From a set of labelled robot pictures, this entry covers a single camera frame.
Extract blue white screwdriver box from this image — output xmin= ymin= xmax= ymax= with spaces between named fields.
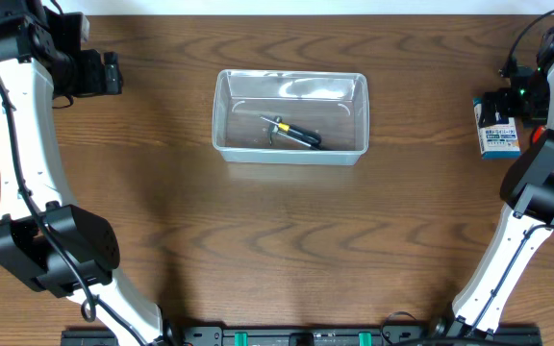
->
xmin=473 ymin=98 xmax=521 ymax=160

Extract clear plastic container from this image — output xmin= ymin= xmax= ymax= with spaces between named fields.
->
xmin=212 ymin=69 xmax=370 ymax=166

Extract small claw hammer black handle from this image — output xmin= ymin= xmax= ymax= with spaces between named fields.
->
xmin=265 ymin=115 xmax=331 ymax=152

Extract screwdriver yellow collar black handle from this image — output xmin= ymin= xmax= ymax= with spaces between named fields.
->
xmin=259 ymin=114 xmax=324 ymax=147

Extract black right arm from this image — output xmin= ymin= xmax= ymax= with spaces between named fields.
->
xmin=424 ymin=27 xmax=554 ymax=345

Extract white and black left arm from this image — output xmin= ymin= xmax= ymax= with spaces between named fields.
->
xmin=0 ymin=0 xmax=177 ymax=345

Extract red handled pliers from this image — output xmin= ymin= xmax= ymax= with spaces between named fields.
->
xmin=530 ymin=126 xmax=546 ymax=144

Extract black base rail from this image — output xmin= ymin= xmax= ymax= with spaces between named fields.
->
xmin=60 ymin=325 xmax=543 ymax=346

